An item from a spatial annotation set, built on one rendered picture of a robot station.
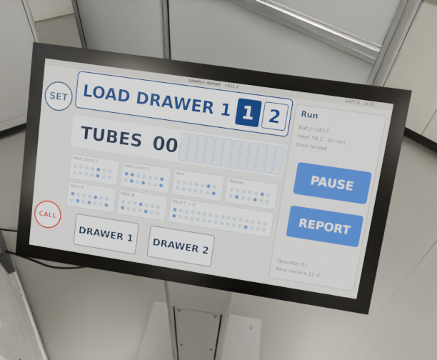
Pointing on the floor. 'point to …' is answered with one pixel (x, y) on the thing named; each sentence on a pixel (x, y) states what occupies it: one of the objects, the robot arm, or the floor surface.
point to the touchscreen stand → (198, 327)
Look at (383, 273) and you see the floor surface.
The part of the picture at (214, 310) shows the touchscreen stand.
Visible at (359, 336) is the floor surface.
